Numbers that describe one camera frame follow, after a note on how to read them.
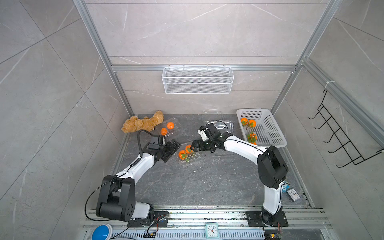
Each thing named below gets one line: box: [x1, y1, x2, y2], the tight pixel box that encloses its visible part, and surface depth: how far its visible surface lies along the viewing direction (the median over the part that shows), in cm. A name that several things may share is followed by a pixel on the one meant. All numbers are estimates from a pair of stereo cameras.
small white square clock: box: [287, 188, 301, 201], surface depth 81 cm
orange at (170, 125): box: [167, 121, 175, 130], surface depth 110 cm
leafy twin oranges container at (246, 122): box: [240, 117, 257, 129], surface depth 112 cm
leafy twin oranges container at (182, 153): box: [178, 144, 194, 163], surface depth 92 cm
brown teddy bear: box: [121, 110, 164, 133], surface depth 103 cm
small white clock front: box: [205, 223, 219, 239], surface depth 70 cm
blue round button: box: [92, 224, 110, 240], surface depth 69 cm
